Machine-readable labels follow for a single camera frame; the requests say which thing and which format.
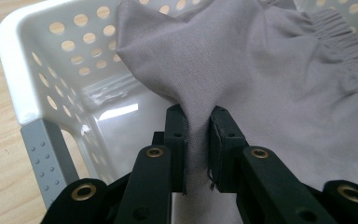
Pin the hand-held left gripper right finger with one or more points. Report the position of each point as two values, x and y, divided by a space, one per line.
225 146

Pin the grey pants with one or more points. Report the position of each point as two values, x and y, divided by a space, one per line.
230 62

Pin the white perforated plastic basket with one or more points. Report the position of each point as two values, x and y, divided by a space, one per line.
15 62

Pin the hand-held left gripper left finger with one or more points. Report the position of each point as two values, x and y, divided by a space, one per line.
177 140

